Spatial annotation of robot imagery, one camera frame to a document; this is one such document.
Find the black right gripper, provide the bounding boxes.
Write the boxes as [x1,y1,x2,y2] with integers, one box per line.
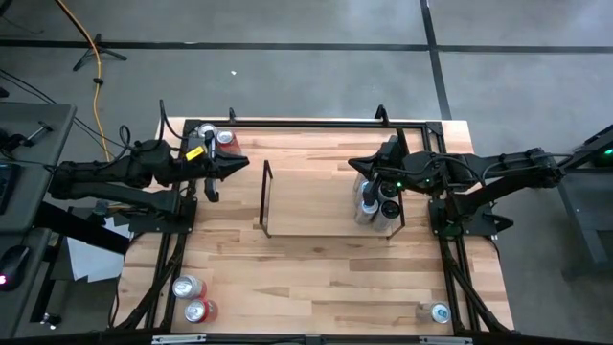
[348,126,422,206]

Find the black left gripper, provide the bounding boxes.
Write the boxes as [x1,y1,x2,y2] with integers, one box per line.
[179,128,250,203]

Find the white can blue tab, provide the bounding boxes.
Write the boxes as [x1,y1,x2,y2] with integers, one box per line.
[414,301,452,325]
[353,174,373,200]
[352,197,381,226]

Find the red beverage can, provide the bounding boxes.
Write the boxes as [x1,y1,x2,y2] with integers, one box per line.
[215,128,242,155]
[184,298,220,324]

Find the pink red can silver lid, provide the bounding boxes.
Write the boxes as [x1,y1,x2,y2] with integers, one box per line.
[171,274,209,301]

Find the white paper sheets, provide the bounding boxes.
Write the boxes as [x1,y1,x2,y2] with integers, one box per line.
[66,218,133,284]

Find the black tripod stand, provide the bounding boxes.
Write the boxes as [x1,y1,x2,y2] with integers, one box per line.
[72,33,128,72]

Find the grey side desk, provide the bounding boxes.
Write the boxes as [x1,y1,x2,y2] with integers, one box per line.
[0,103,78,336]

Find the black desk clamp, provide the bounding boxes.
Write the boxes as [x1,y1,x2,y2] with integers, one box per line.
[0,120,54,154]

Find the black metal cart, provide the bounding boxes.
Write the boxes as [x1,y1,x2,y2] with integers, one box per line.
[526,123,613,279]

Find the black keyboard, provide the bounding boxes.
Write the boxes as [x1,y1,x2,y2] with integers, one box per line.
[0,162,21,215]

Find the black computer mouse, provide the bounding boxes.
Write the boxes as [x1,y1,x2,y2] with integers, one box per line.
[0,244,30,292]

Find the black aluminium rig frame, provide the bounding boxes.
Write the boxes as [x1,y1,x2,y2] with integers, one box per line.
[109,117,516,336]

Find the clear tray with dark frame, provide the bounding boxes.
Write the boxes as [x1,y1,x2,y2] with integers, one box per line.
[258,159,407,241]

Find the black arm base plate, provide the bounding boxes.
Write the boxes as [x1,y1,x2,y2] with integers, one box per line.
[428,197,499,237]
[127,196,198,235]

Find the yellow extension cable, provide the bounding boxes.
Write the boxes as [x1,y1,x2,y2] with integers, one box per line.
[55,0,112,162]

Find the silver metal bracket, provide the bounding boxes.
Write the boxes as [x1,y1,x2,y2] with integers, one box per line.
[419,335,474,345]
[151,333,208,345]

